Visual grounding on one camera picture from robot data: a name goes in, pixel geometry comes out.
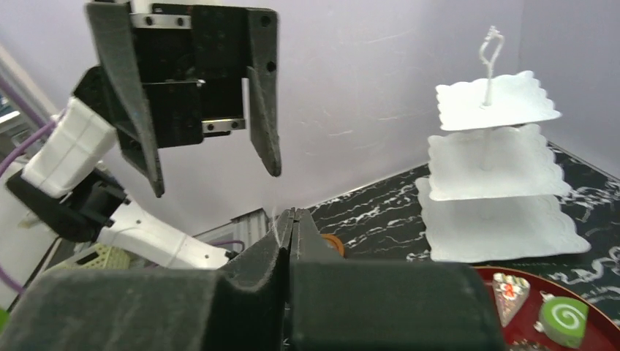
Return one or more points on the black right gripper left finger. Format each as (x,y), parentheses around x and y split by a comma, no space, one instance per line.
(239,306)

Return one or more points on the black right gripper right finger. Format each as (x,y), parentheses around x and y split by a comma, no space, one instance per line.
(343,304)

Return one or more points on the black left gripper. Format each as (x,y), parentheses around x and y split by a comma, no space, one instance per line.
(172,77)

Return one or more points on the white three-tier dessert stand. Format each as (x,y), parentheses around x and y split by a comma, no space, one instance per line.
(493,188)

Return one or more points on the red round tray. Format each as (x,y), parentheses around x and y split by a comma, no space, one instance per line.
(601,332)

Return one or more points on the brown wooden coaster stack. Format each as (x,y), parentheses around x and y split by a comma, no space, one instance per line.
(335,243)

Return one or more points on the strawberry chocolate cake slice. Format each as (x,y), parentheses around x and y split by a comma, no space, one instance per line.
(510,294)

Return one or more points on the green swirl roll cake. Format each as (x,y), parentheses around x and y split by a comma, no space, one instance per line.
(563,320)

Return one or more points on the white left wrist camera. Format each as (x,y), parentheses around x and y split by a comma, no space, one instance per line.
(79,141)

